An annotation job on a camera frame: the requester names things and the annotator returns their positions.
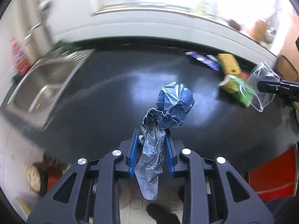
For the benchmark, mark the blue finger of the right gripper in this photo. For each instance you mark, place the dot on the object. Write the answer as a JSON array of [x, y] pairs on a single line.
[[288, 90]]

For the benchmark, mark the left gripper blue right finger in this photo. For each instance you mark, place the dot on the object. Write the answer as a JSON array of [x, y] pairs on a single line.
[[169, 156]]

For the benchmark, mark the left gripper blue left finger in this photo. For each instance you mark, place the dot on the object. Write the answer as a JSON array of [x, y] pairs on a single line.
[[133, 152]]

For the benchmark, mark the clear plastic cup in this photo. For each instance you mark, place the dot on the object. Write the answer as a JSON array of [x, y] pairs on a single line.
[[254, 91]]

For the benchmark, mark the blue plastic wrapper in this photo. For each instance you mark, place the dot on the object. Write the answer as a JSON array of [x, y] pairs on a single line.
[[173, 104]]

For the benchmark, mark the purple toothpaste tube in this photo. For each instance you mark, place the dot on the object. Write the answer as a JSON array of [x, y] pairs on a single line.
[[208, 60]]

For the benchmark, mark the red trash bin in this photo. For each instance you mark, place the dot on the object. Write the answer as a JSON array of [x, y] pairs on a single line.
[[277, 178]]

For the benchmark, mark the wooden cutting board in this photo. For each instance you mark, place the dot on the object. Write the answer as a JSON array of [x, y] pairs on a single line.
[[287, 66]]

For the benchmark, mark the red bottle cap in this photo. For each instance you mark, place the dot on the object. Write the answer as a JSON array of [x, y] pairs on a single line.
[[243, 76]]

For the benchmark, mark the green crushed snack can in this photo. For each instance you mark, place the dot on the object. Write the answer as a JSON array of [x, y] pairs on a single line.
[[233, 85]]

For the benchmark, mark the yellow sponge block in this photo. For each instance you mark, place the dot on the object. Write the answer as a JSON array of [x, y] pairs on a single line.
[[229, 64]]

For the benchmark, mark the bamboo utensil holder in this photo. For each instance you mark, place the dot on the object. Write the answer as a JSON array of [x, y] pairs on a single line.
[[259, 32]]

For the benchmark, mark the jar of red beans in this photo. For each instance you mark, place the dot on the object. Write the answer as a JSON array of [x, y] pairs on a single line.
[[235, 25]]

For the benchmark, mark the stainless steel sink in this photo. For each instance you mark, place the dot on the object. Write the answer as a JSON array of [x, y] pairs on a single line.
[[38, 92]]

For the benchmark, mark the green scrub cloth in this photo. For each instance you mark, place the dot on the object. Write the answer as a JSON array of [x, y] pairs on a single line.
[[66, 46]]

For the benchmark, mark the red dish soap bottle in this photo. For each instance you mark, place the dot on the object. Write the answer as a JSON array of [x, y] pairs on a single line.
[[21, 61]]

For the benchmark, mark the chrome faucet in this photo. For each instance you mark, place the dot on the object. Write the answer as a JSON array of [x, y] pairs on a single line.
[[43, 6]]

